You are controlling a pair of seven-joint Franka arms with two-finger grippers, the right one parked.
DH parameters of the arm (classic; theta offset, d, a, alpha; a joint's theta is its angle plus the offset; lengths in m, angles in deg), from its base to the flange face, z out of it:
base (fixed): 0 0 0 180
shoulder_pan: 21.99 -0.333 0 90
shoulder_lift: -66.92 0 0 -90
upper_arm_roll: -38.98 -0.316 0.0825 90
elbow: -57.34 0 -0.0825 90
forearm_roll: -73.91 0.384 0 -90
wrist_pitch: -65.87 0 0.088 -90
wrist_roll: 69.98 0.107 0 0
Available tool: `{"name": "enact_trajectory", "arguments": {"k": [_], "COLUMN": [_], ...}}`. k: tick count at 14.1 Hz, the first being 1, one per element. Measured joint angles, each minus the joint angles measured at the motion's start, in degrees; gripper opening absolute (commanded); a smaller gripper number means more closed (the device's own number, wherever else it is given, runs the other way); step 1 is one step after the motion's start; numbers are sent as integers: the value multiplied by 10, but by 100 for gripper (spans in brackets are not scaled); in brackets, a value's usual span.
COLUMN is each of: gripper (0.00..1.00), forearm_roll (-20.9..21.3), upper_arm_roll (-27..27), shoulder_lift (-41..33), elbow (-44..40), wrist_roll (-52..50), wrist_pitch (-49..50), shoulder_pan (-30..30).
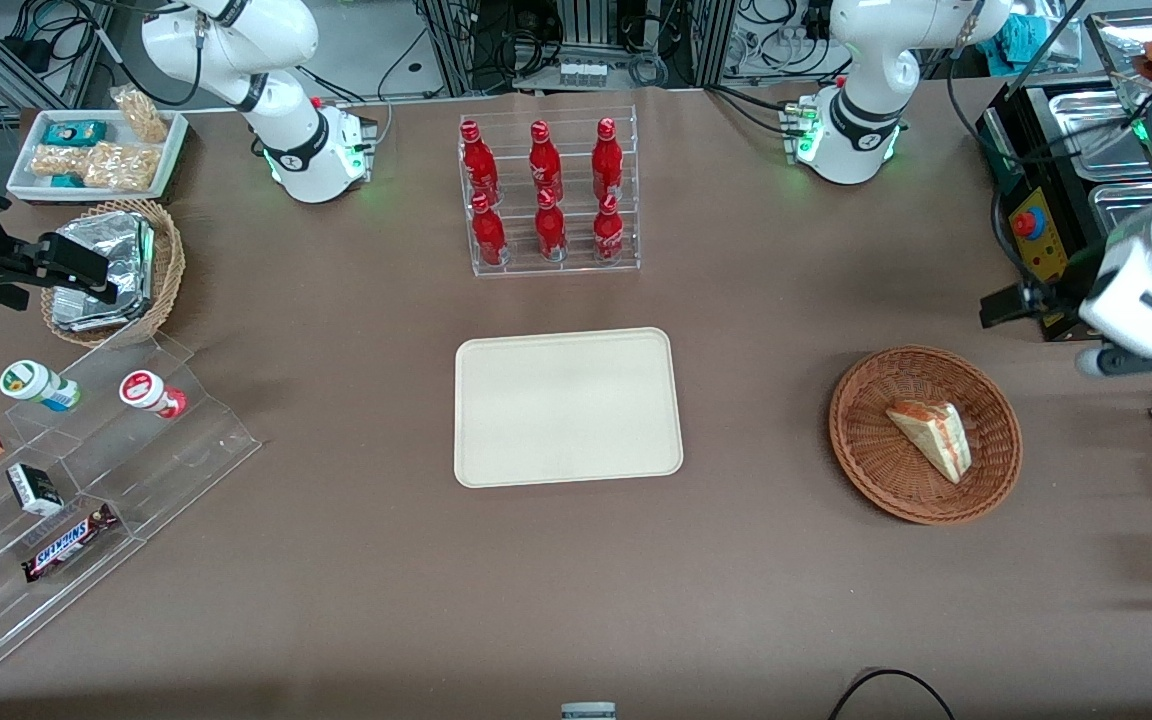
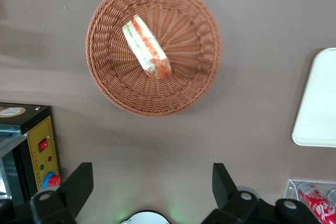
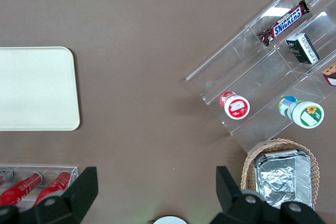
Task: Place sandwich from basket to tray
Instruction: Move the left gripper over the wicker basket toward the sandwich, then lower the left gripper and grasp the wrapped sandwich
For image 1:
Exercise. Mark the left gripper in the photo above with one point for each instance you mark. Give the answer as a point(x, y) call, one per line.
point(1043, 298)

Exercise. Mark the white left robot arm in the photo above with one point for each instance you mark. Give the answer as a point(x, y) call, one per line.
point(864, 122)

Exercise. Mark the white rectangular snack tray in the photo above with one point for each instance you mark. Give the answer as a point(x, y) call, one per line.
point(26, 185)

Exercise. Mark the light wicker basket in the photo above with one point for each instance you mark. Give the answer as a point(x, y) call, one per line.
point(168, 265)

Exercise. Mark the wrapped triangle sandwich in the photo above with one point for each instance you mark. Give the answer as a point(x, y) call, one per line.
point(934, 435)

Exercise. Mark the round brown wicker basket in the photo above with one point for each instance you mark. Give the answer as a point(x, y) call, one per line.
point(886, 460)

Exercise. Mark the cream rectangular serving tray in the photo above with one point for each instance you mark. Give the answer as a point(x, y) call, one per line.
point(566, 408)

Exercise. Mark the small teal packet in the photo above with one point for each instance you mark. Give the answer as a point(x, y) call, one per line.
point(67, 181)

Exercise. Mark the clear bag of beige snacks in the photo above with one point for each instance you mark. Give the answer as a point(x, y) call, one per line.
point(58, 162)
point(121, 167)

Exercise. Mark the green lid yogurt bottle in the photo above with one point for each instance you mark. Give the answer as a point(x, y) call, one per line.
point(36, 385)

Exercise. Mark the red emergency stop button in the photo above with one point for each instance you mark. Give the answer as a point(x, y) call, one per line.
point(1029, 223)

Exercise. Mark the steel food pan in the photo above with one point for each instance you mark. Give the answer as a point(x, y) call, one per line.
point(1096, 120)
point(1126, 205)

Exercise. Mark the teal snack box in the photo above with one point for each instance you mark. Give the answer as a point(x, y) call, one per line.
point(74, 133)

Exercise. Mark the red lid yogurt bottle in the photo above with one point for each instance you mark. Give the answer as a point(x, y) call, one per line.
point(148, 392)

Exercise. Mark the clear bag of peanuts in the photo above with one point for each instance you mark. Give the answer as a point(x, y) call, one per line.
point(144, 115)

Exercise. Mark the small black white carton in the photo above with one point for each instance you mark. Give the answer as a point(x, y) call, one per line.
point(34, 490)

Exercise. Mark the clear acrylic tiered display stand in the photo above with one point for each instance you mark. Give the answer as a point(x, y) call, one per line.
point(156, 470)

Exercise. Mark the Snickers chocolate bar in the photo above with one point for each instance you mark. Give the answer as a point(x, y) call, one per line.
point(68, 542)

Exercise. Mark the teal cloth bundle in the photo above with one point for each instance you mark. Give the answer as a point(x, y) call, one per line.
point(1021, 38)

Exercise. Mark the red cola bottle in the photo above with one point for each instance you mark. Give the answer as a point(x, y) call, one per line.
point(607, 158)
point(479, 160)
point(544, 160)
point(550, 230)
point(488, 235)
point(608, 232)

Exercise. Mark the clear acrylic bottle rack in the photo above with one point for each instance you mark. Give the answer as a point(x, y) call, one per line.
point(626, 255)

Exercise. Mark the white power strip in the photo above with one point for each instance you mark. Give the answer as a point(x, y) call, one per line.
point(582, 73)

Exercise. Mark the small grey device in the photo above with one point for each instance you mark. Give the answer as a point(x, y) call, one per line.
point(588, 712)

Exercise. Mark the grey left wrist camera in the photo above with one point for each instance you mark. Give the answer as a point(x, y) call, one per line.
point(1093, 362)

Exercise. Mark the aluminium frame rack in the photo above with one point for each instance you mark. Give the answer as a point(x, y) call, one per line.
point(526, 40)

